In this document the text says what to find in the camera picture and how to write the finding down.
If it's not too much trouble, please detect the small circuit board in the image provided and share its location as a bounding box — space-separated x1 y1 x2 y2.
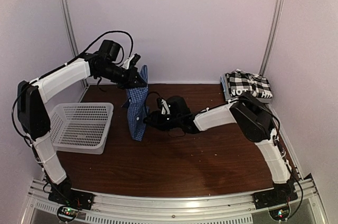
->
57 206 79 222
269 206 290 221

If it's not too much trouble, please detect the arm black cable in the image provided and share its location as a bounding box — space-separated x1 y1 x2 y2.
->
11 31 134 148
144 91 304 209

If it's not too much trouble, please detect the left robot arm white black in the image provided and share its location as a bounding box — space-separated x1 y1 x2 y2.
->
12 52 147 205

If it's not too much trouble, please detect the black white plaid shirt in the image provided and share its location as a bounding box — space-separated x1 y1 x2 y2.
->
225 69 273 99

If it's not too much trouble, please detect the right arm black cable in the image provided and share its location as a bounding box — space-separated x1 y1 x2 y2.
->
144 91 304 209

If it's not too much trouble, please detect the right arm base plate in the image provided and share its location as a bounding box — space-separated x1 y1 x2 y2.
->
253 189 298 210

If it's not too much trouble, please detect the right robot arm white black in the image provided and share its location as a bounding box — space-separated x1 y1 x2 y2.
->
143 94 294 204

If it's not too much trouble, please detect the left small circuit board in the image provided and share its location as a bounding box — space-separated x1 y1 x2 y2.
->
57 206 79 222

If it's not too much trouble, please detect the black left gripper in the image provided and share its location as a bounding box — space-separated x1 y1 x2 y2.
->
97 62 147 90

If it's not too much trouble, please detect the white perforated plastic basket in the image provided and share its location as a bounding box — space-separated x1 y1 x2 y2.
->
50 102 114 155

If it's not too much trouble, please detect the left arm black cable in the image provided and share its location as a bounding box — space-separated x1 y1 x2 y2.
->
11 31 134 148

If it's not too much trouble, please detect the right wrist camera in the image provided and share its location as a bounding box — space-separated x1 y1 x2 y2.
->
156 96 191 116

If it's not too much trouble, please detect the aluminium frame post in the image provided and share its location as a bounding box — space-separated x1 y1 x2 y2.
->
259 0 285 76
60 0 78 57

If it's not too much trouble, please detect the front aluminium rail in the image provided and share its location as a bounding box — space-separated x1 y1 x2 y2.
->
18 179 329 223

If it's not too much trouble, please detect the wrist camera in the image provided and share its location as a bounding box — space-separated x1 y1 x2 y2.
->
98 40 140 69
156 96 191 116

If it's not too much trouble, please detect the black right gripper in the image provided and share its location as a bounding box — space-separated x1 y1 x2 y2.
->
144 109 183 130

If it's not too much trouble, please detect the right aluminium frame post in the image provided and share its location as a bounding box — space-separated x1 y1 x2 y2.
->
259 0 285 76

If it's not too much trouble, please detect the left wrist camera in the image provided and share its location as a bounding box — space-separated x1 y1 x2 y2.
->
98 40 140 69

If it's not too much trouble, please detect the left aluminium frame post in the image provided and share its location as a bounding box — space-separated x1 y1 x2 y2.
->
60 0 78 57

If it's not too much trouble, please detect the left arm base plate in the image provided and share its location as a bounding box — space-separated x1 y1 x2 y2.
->
48 188 94 210

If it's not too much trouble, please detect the blue checked shirt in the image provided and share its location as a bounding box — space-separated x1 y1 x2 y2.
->
122 65 148 142

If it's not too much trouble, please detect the right small circuit board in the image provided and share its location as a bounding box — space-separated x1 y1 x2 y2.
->
269 206 290 221

